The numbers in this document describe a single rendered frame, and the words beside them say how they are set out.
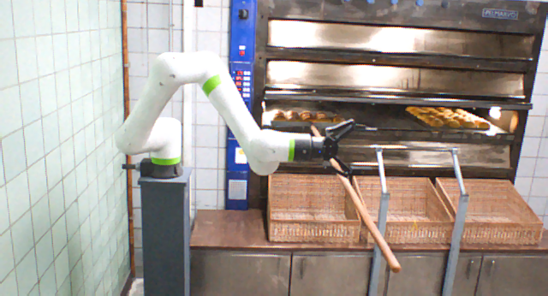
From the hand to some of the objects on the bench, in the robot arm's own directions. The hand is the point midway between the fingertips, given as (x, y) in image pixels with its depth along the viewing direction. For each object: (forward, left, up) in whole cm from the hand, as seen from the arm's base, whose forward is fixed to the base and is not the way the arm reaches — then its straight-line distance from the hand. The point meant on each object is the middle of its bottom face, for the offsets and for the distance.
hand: (370, 149), depth 152 cm
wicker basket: (+2, +128, -91) cm, 157 cm away
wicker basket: (+61, +129, -91) cm, 169 cm away
